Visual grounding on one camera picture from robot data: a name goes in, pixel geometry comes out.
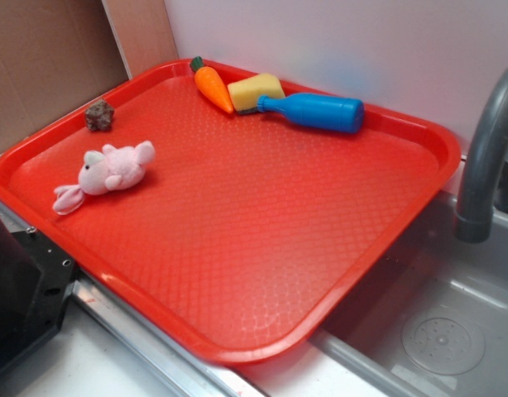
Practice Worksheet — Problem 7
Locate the small brown rock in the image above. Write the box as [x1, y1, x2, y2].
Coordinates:
[84, 99, 115, 132]

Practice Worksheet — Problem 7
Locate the blue plastic toy bottle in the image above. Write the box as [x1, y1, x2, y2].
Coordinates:
[256, 93, 365, 133]

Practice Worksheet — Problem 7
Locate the red plastic tray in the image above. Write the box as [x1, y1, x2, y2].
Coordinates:
[0, 60, 461, 366]

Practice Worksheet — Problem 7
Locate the grey plastic sink basin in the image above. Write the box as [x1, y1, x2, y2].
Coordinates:
[311, 194, 508, 396]

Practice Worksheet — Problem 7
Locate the pink plush toy animal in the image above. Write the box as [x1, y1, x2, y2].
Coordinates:
[52, 141, 156, 215]

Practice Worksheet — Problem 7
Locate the grey toy faucet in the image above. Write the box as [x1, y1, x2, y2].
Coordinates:
[453, 68, 508, 243]

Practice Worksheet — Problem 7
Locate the yellow sponge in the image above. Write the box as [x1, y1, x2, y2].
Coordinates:
[227, 73, 285, 112]

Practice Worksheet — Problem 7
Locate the brown cardboard panel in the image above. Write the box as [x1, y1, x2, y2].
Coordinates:
[0, 1, 178, 154]

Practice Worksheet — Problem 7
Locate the orange toy carrot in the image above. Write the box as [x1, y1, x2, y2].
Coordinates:
[189, 56, 234, 114]

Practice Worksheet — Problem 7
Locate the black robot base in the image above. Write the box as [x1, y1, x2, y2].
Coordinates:
[0, 218, 77, 376]

